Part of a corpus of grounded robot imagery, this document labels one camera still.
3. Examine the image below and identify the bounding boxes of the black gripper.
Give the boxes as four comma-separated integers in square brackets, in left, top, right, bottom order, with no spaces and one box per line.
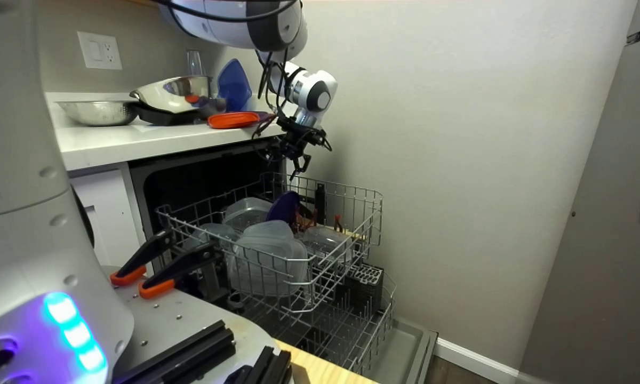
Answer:
[278,118,330,181]

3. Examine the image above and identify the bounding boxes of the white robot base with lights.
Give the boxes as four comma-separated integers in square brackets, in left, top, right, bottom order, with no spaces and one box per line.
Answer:
[0,0,134,384]

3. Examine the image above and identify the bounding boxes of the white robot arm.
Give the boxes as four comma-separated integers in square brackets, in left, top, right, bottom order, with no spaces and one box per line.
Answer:
[152,0,337,177]

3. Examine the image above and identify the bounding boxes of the lower dishwasher rack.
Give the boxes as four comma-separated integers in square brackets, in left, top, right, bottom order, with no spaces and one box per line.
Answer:
[230,293,393,376]

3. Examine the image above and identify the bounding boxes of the open dishwasher door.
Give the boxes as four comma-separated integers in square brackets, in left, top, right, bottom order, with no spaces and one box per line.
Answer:
[349,319,438,384]

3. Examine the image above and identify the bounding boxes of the clear round plastic container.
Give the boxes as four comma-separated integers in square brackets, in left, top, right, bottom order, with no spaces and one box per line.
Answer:
[225,197,272,231]

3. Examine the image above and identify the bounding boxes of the clear plastic bowl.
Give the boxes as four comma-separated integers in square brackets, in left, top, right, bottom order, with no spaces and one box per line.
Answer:
[298,227,353,257]

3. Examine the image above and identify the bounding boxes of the orange silicone utensil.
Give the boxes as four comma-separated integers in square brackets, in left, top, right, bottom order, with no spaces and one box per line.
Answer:
[207,111,269,131]

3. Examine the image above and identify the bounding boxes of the large clear square container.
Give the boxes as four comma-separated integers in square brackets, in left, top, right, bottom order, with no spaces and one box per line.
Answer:
[229,219,310,298]

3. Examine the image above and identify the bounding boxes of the black cutlery basket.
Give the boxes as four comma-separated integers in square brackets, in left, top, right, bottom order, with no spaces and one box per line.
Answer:
[348,262,384,315]

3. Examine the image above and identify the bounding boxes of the right black orange clamp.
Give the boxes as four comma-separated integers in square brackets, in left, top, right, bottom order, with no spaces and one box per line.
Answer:
[138,245,216,302]

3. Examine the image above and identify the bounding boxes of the black orange clamp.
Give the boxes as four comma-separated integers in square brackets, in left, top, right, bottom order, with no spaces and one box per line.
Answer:
[108,231,173,286]
[138,245,216,302]

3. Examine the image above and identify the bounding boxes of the left black orange clamp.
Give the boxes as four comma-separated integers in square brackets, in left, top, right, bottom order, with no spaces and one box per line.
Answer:
[108,231,173,286]

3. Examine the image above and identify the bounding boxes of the white kitchen counter cabinet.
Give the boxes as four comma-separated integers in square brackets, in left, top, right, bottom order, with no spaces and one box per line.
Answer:
[43,89,301,272]

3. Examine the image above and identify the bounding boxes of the black aluminium extrusion bars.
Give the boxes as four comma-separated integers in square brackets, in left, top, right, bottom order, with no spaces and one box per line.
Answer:
[114,320,292,384]

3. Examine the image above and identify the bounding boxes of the stainless steel bowl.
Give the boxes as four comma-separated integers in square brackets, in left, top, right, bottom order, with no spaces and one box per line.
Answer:
[57,100,136,127]

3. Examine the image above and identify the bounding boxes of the white wire upper dish rack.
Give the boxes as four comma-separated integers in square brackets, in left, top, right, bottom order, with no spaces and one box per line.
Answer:
[153,172,387,315]

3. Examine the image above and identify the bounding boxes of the white wall outlet plate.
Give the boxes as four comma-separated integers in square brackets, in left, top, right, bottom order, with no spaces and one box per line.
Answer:
[76,32,121,70]

